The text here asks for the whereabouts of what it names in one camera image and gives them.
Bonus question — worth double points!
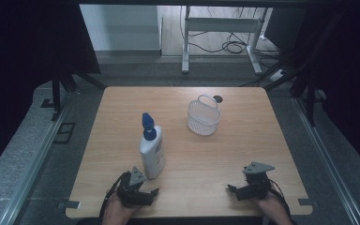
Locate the aluminium rail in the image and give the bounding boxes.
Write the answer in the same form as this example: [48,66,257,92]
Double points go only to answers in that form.
[0,93,73,225]
[292,97,360,225]

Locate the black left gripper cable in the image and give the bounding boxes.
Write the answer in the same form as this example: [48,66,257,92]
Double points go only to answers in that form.
[98,172,129,225]

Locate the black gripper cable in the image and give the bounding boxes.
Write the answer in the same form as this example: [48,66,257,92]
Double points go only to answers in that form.
[267,178,295,225]
[98,172,129,225]

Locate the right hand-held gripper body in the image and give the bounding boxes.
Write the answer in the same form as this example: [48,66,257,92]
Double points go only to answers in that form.
[235,161,277,202]

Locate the white pump bottle blue cap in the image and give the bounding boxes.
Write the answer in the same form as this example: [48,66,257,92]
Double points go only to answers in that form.
[139,112,167,181]

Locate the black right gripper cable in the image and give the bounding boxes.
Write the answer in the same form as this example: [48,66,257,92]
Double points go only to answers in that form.
[267,178,295,225]

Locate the person's left hand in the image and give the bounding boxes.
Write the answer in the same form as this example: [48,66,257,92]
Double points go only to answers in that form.
[102,193,145,225]

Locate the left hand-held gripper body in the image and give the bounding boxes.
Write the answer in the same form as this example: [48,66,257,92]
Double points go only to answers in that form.
[115,166,155,209]

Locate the dark curtain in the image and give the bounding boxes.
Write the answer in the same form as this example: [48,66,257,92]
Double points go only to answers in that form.
[0,0,101,182]
[293,0,360,180]

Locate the black metal stand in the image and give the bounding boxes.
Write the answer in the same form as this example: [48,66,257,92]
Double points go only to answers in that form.
[51,66,108,122]
[239,8,341,127]

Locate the black floor cables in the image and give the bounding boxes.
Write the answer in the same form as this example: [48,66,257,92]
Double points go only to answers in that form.
[181,6,283,68]

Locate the person's right hand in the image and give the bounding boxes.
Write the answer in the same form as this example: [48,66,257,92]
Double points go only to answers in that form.
[252,188,293,225]

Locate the white power strip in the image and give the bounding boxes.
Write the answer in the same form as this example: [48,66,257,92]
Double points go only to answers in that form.
[269,68,287,83]

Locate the white metal desk frame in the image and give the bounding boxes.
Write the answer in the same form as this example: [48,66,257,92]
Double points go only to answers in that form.
[181,5,269,75]

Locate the white plastic mesh basket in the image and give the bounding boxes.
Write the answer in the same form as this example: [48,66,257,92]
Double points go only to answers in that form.
[187,94,222,137]

